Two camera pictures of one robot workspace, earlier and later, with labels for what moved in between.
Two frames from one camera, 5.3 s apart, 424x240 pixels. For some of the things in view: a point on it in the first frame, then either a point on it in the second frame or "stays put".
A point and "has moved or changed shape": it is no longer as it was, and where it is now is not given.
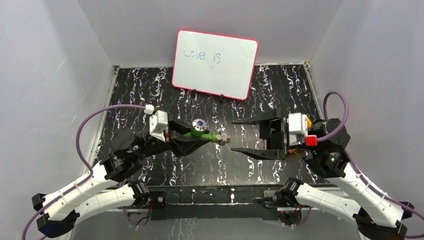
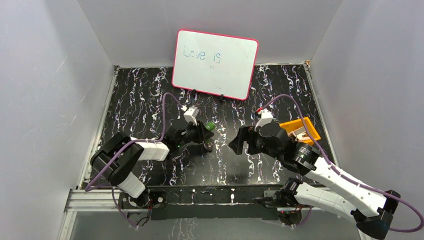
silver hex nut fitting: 223,139 to 207,146
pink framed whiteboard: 217,64 stays put
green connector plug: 198,129 has moved or changed shape
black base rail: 212,202 stays put
